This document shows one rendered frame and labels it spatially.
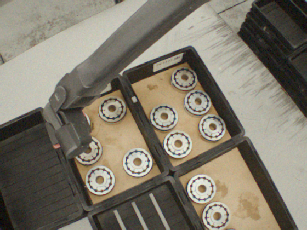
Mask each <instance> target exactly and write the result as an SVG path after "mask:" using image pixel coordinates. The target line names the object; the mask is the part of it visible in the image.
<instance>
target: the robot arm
mask: <svg viewBox="0 0 307 230"><path fill-rule="evenodd" d="M210 1H212V0H148V1H147V2H145V3H144V4H143V5H142V6H141V7H140V8H139V9H138V10H137V11H135V12H134V14H133V15H131V16H130V17H129V18H128V19H127V20H126V21H125V22H124V23H123V24H122V25H121V26H120V27H119V28H118V29H117V30H116V31H115V32H114V33H113V34H112V35H111V36H110V37H109V38H108V39H107V40H106V41H105V42H103V43H102V44H101V45H100V46H99V48H98V49H97V50H95V51H94V52H93V53H92V54H91V55H90V56H89V57H88V58H87V59H86V60H84V61H83V62H81V63H80V64H78V65H77V66H75V68H74V69H73V70H72V71H71V72H70V73H66V74H65V75H64V76H63V77H62V79H61V80H59V82H58V83H57V84H56V86H55V88H54V92H53V94H52V95H51V96H50V98H49V103H47V104H46V106H45V107H44V110H43V116H44V118H45V119H46V121H47V122H46V123H45V125H46V128H47V132H48V134H49V137H50V140H51V143H52V144H53V145H54V147H55V148H59V147H61V148H62V150H63V151H64V154H65V156H66V158H67V159H70V158H75V157H77V156H78V155H80V154H82V153H84V152H85V151H86V150H87V149H88V148H89V146H90V144H91V143H92V141H93V139H92V136H91V133H92V130H91V127H90V124H89V122H88V120H87V117H86V115H85V113H84V110H83V109H84V108H85V107H88V106H90V105H91V104H92V103H93V102H94V101H96V100H97V99H98V98H99V97H100V96H101V95H100V93H101V92H102V91H104V90H105V89H106V88H107V85H108V84H109V83H110V82H111V81H112V80H113V79H114V78H115V77H116V76H117V75H118V74H120V73H121V72H122V71H123V70H124V69H125V68H126V67H127V66H129V65H130V63H132V62H133V61H134V60H136V59H137V58H138V57H139V56H140V55H141V54H142V53H143V52H146V51H147V49H149V47H151V46H152V45H154V44H155V43H156V42H157V41H158V40H159V39H161V38H162V37H163V36H164V35H166V34H167V33H168V32H169V31H170V30H171V29H173V28H174V27H175V26H176V25H177V24H178V23H180V22H182V20H184V19H185V18H186V17H188V16H189V15H190V14H192V13H193V12H194V11H195V10H196V9H198V8H199V7H201V6H202V5H204V4H205V3H208V2H210Z"/></svg>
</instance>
